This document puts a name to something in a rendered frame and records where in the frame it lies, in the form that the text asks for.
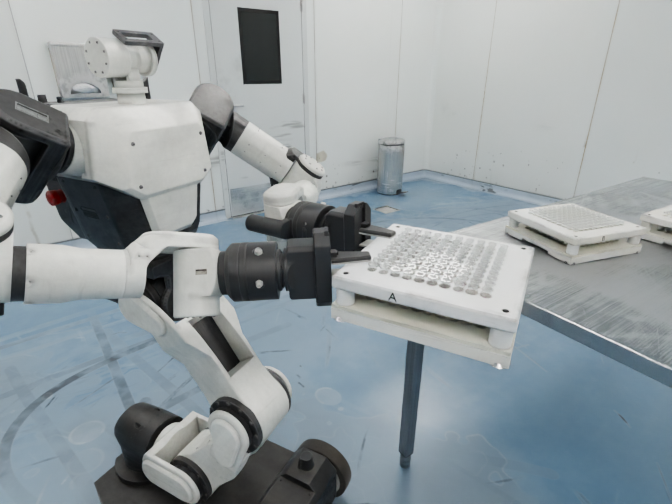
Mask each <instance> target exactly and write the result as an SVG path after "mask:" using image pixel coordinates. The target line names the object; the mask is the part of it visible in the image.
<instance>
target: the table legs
mask: <svg viewBox="0 0 672 504"><path fill-rule="evenodd" d="M423 355H424V345H423V344H420V343H416V342H413V341H409V340H407V352H406V364H405V377H404V389H403V401H402V413H401V425H400V437H399V452H400V463H399V464H400V466H401V467H402V468H404V469H407V468H409V467H410V461H411V455H412V454H413V452H414V443H415V433H416V423H417V413H418V403H419V394H420V384H421V374H422V364H423Z"/></svg>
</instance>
